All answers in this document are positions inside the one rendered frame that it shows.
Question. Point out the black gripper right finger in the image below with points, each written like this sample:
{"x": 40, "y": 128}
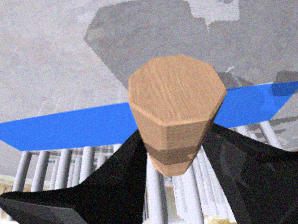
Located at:
{"x": 260, "y": 182}

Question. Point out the blue flat strip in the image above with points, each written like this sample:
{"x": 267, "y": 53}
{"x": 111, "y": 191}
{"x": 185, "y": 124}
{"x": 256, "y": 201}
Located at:
{"x": 114, "y": 123}

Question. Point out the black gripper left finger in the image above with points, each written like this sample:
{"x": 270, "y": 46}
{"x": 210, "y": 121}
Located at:
{"x": 113, "y": 194}

